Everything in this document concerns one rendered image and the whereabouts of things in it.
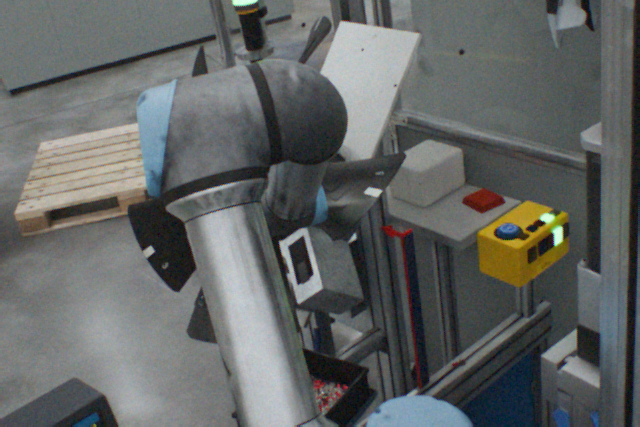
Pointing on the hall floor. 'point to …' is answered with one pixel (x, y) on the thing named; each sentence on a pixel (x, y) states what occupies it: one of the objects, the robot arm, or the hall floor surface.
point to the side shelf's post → (442, 256)
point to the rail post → (541, 387)
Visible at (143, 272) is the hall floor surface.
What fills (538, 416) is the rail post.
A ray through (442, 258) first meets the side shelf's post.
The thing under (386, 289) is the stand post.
